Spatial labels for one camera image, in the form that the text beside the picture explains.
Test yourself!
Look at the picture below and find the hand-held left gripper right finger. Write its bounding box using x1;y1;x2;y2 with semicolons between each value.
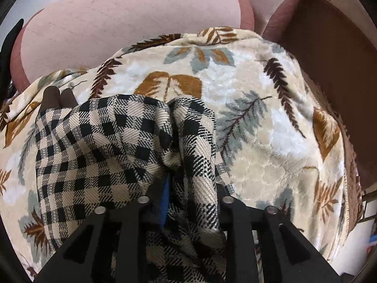
218;196;344;283

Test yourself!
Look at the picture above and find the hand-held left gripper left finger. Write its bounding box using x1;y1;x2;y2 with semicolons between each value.
34;178;172;283

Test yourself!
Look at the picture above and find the black and beige checked shirt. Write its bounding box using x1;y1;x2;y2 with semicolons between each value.
34;87;236;283

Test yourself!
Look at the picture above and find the black clothes pile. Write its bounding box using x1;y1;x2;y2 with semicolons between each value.
0;18;25;96

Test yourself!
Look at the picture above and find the leaf print plush blanket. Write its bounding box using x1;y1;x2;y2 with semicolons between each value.
0;26;359;281

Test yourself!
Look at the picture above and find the brown cardboard box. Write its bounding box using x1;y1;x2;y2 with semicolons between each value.
278;0;377;196

